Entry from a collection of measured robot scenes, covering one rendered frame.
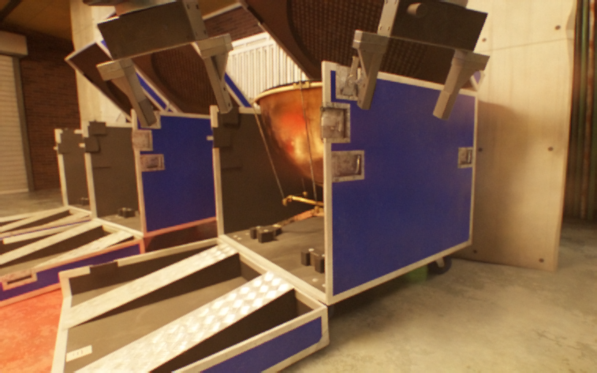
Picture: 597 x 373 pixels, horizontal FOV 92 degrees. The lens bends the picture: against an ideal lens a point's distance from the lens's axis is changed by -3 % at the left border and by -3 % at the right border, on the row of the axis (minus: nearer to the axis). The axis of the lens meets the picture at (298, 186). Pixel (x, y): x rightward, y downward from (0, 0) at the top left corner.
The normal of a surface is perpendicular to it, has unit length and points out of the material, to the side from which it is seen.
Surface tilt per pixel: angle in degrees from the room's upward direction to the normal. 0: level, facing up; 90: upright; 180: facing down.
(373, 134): 90
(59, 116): 90
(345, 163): 90
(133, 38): 114
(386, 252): 90
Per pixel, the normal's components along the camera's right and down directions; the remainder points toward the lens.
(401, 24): 0.11, 0.51
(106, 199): 0.80, 0.05
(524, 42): -0.54, 0.12
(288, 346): 0.58, 0.09
